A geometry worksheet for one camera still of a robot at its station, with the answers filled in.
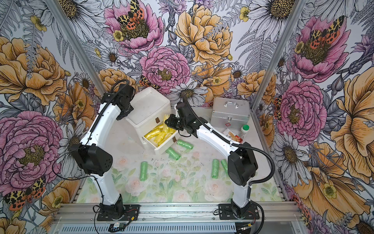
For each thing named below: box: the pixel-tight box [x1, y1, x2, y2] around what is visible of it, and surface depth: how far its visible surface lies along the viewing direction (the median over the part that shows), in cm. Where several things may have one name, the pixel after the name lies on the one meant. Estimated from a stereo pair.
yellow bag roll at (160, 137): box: [153, 131, 169, 144], surface depth 93 cm
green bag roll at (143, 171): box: [139, 161, 149, 182], surface depth 88 cm
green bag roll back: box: [176, 138, 194, 150], surface depth 100 cm
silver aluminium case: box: [210, 97, 251, 130], surface depth 104 cm
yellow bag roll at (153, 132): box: [144, 127, 163, 139], surface depth 93 cm
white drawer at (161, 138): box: [141, 123, 182, 155], surface depth 91 cm
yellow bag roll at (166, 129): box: [162, 114, 171, 135], surface depth 81 cm
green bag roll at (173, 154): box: [165, 147, 182, 161], surface depth 96 cm
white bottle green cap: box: [240, 124, 250, 139], surface depth 101 cm
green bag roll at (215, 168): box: [211, 158, 220, 179], surface depth 90 cm
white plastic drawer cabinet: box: [124, 86, 179, 155], surface depth 91 cm
